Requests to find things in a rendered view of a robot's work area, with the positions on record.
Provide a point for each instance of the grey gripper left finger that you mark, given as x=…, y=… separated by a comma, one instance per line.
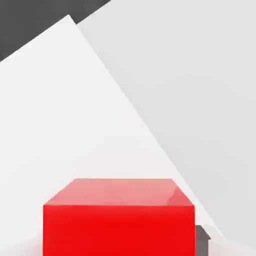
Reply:
x=30, y=250

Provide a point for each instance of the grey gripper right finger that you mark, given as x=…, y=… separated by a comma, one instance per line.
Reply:
x=201, y=244

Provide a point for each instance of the small red cube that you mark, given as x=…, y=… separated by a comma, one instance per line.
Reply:
x=120, y=228

